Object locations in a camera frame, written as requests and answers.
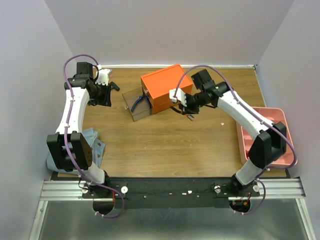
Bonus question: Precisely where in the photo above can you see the orange handled pliers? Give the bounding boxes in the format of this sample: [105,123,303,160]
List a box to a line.
[170,106,195,122]

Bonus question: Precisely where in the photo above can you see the clear bottom drawer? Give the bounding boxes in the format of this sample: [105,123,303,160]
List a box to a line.
[122,86,153,122]

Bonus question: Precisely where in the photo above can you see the orange drawer cabinet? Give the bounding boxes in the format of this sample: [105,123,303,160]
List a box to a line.
[140,64,185,114]

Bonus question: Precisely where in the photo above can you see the blue handled cutting pliers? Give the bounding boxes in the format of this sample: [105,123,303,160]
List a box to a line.
[131,94,151,112]

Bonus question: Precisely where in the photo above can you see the black rubber mallet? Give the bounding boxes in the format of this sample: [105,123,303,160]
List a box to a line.
[110,81,120,92]

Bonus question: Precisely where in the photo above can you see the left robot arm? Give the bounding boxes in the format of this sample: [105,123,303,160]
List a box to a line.
[46,62,112,198]

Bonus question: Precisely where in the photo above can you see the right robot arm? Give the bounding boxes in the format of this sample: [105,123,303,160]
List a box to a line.
[169,69,288,196]

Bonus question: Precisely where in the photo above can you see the blue cloth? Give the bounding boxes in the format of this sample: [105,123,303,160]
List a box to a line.
[46,127,106,175]

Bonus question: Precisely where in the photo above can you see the pink compartment tray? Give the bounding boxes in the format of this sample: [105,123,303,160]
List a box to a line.
[236,106,294,169]

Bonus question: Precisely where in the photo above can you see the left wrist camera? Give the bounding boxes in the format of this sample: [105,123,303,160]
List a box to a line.
[95,64,112,86]

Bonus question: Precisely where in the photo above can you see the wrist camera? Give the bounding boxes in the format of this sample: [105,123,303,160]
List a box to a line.
[169,88,187,107]
[95,64,112,86]

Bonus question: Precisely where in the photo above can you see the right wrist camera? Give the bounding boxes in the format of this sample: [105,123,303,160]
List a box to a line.
[169,88,187,107]

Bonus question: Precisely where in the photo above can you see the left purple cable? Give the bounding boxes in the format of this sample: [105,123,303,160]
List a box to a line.
[62,53,125,219]

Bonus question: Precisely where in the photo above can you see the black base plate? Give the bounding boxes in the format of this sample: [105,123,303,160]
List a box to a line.
[82,177,261,209]

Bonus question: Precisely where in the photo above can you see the aluminium rail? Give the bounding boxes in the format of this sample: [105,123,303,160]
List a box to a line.
[40,178,306,201]

